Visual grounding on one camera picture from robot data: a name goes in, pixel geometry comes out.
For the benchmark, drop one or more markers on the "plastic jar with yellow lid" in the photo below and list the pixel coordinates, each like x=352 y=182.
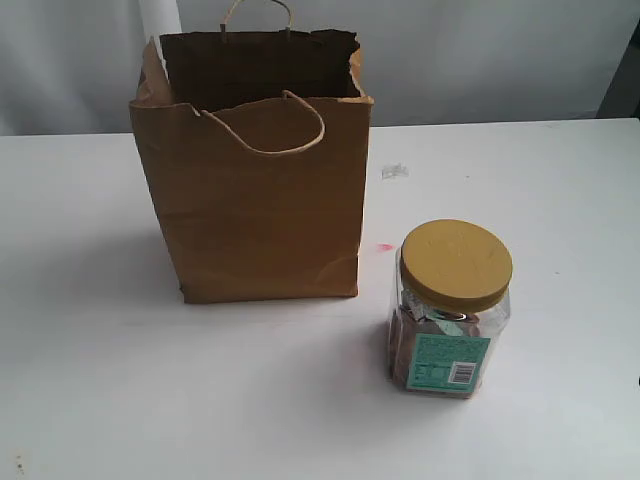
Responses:
x=449 y=307

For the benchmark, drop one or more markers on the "brown paper bag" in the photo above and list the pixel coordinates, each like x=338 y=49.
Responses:
x=254 y=147

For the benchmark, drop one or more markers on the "clear tape scrap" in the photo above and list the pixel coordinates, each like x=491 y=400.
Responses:
x=394 y=171

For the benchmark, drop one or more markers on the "white vertical pole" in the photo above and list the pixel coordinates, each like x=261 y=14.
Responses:
x=159 y=17

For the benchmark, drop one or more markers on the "dark panel at right edge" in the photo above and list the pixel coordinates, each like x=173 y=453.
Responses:
x=618 y=41

